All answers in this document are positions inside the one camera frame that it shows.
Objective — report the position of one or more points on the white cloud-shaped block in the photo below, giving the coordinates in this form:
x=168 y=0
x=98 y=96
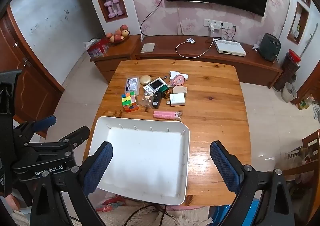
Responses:
x=175 y=73

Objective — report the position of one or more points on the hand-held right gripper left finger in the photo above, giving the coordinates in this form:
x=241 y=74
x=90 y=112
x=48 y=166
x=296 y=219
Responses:
x=98 y=166

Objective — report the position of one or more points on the clear plastic box with label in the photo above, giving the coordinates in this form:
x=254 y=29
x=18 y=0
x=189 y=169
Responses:
x=132 y=85

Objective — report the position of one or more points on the long wooden television cabinet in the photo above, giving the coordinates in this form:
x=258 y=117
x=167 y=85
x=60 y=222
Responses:
x=250 y=66

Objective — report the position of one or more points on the gold round compact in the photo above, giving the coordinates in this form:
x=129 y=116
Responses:
x=145 y=80

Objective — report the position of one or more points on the colourful puzzle cube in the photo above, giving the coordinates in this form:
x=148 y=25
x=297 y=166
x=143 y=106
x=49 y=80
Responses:
x=130 y=101

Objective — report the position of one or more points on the blue plastic stool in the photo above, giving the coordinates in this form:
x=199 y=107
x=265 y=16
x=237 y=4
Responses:
x=220 y=213

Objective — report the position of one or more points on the white wall socket panel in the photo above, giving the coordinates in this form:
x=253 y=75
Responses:
x=226 y=25

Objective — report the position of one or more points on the long grey stick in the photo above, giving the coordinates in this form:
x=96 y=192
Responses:
x=310 y=40

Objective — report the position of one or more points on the wooden side cabinet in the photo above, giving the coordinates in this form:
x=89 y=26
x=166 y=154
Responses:
x=120 y=51

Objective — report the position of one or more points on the white plastic tray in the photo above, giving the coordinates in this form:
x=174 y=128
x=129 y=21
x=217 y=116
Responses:
x=145 y=156

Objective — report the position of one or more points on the green perfume bottle gold cap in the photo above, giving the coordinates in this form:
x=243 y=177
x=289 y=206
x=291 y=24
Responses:
x=165 y=90

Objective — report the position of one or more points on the white handheld game console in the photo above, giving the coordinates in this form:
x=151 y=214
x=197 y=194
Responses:
x=155 y=85

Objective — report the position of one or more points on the dark jar with red lid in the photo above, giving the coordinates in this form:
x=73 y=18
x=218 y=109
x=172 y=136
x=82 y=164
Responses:
x=290 y=66

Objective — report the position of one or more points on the pink hair clip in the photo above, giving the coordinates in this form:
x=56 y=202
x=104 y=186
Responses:
x=165 y=114

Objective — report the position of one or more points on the white set-top box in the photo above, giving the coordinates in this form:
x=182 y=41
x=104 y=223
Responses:
x=230 y=47

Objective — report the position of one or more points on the white charger adapter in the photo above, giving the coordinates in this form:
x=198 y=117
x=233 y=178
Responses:
x=178 y=99

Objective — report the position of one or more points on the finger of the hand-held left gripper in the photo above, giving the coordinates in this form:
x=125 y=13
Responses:
x=47 y=121
x=77 y=133

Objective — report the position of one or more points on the clear packet of beige pieces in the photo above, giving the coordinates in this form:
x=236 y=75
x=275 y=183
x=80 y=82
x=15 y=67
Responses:
x=146 y=101

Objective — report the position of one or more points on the black power adapter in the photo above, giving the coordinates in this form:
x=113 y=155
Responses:
x=156 y=101

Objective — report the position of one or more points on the fringed floor rug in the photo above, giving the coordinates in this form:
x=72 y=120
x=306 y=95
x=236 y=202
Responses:
x=180 y=217

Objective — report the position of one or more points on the yellow-green bottle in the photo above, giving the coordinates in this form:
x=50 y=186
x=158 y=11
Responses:
x=303 y=103

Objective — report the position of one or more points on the grey notebook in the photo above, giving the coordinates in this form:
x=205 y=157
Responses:
x=147 y=47

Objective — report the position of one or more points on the fruit bowl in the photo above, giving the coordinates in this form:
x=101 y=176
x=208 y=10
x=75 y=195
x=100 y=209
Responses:
x=120 y=40

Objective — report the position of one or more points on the brown wooden door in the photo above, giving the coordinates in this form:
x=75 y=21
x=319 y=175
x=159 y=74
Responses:
x=27 y=78

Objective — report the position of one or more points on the white wall plug charger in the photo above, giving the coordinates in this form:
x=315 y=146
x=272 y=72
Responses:
x=212 y=27

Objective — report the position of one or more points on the white bucket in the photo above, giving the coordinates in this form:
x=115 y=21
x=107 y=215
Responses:
x=288 y=93

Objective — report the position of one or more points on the grey angular box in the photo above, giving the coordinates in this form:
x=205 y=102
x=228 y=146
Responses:
x=179 y=89

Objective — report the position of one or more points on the pink correction tape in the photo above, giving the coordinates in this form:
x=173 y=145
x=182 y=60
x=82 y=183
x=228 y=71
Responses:
x=178 y=81

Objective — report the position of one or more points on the wooden chair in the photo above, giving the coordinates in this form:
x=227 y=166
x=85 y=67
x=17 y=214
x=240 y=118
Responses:
x=310 y=146

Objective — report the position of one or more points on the black space heater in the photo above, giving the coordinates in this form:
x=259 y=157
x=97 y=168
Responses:
x=269 y=46

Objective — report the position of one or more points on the red tissue packet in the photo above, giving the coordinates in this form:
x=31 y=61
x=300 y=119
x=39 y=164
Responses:
x=96 y=47

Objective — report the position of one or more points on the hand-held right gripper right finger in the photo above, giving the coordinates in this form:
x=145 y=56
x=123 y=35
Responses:
x=225 y=166

